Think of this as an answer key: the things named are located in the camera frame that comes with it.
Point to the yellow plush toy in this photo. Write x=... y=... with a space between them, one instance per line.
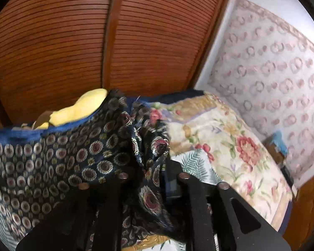
x=88 y=103

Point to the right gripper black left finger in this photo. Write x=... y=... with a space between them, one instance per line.
x=89 y=219

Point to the wooden sideboard cabinet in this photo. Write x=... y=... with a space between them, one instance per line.
x=301 y=222

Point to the brown box with blue cloth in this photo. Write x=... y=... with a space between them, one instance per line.
x=276 y=147

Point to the blue patterned silk pajama top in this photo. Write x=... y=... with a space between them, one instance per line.
x=39 y=169

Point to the mustard gold patterned garment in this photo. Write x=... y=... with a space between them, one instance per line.
x=148 y=242

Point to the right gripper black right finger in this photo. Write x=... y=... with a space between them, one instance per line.
x=214 y=217

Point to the wooden louvered wardrobe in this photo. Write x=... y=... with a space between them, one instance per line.
x=53 y=51

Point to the green leaf print sheet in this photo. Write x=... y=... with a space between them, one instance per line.
x=192 y=162

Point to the dark navy blanket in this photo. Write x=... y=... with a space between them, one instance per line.
x=166 y=98

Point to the floral cream bedspread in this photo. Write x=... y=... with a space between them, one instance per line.
x=233 y=151

